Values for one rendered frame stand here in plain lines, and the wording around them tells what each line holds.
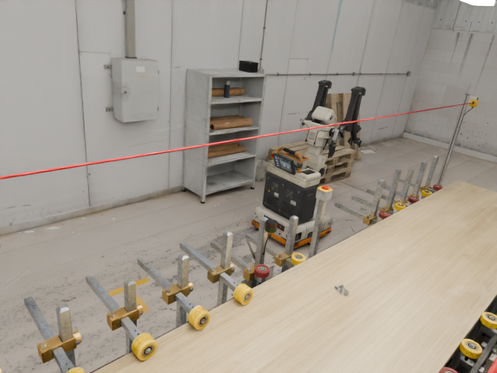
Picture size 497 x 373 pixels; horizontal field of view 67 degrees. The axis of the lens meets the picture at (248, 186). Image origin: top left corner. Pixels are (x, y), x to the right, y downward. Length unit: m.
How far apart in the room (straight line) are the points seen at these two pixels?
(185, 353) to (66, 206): 3.05
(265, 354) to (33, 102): 3.12
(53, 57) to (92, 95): 0.48
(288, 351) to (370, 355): 0.33
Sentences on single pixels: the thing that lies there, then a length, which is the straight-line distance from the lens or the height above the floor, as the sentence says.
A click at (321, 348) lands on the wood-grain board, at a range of 1.68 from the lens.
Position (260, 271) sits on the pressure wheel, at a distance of 2.01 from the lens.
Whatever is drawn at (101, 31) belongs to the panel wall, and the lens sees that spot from 4.12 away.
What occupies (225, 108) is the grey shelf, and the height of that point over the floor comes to 1.05.
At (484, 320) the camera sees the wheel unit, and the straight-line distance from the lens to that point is 2.21.
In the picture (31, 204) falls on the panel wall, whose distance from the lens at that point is 4.27.
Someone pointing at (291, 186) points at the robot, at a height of 0.65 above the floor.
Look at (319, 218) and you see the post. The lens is 2.37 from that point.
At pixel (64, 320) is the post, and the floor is 1.06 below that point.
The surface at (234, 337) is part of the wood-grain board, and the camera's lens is 1.65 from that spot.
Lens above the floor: 2.06
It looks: 23 degrees down
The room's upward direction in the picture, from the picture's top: 6 degrees clockwise
